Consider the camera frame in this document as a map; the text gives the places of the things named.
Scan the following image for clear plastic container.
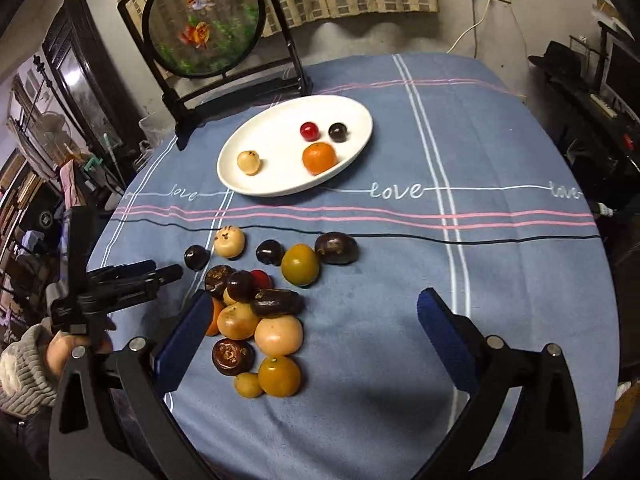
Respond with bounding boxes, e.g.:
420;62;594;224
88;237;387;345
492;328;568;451
138;112;173;153

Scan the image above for computer monitor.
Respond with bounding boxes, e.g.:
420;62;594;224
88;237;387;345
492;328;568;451
602;30;640;111

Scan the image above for black hat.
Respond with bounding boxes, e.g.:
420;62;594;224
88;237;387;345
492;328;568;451
528;41;583;81

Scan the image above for white cable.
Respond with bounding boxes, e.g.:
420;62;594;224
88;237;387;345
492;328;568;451
446;0;496;55

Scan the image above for person's left forearm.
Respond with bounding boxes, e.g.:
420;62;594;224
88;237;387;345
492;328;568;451
0;324;60;417

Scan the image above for white oval plate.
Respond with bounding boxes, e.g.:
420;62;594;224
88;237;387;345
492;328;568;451
216;94;374;197

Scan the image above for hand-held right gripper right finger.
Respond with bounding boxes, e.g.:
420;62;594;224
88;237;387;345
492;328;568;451
410;287;585;480

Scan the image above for orange tangerine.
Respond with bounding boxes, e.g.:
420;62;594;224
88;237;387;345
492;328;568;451
205;297;227;337
302;142;337;177

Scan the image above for blue striped tablecloth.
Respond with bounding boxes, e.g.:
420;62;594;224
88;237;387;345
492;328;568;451
85;52;621;480

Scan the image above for small yellow kumquat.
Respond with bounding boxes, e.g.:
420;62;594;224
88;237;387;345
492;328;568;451
234;372;264;399

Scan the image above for person's left hand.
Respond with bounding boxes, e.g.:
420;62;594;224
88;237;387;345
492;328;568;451
47;330;115;377

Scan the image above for green-yellow tangerine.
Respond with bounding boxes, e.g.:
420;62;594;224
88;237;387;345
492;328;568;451
280;243;321;287

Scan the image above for black side table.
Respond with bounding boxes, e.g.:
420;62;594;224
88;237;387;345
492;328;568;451
542;70;640;211

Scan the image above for brown mangosteen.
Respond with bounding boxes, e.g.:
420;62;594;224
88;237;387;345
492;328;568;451
211;338;256;377
204;265;236;297

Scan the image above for yellow tangerine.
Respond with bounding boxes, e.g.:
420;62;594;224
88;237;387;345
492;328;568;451
258;355;302;398
217;302;261;340

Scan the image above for round goldfish screen ornament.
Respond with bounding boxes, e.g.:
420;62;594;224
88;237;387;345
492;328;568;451
116;0;314;152

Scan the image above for pink cloth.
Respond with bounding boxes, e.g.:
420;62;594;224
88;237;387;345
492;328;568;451
59;160;83;201

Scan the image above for white standing fan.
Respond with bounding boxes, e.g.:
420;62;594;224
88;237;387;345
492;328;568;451
35;110;71;161

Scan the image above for dark wooden glass cabinet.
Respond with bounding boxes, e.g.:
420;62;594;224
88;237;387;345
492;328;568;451
41;0;146;161

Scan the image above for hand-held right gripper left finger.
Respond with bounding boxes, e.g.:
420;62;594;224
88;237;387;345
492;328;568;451
48;290;216;480

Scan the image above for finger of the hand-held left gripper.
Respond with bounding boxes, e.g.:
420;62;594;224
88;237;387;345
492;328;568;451
85;260;157;286
105;264;184;313

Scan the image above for pale peach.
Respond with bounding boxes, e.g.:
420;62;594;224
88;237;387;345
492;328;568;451
254;315;304;357

